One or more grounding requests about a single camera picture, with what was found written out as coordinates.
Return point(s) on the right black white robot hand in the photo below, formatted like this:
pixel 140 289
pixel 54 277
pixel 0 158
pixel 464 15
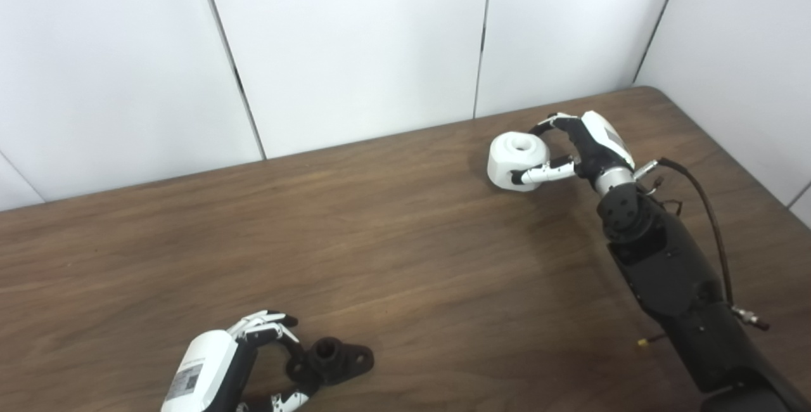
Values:
pixel 602 146

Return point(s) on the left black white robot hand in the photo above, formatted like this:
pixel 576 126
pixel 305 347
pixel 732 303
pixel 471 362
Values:
pixel 203 367

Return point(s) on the round white piece with hole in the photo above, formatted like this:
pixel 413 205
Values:
pixel 507 158

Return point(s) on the black flanged holder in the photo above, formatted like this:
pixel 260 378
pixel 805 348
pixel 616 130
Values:
pixel 345 361

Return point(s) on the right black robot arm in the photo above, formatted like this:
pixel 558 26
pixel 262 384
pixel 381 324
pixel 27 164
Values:
pixel 671 272

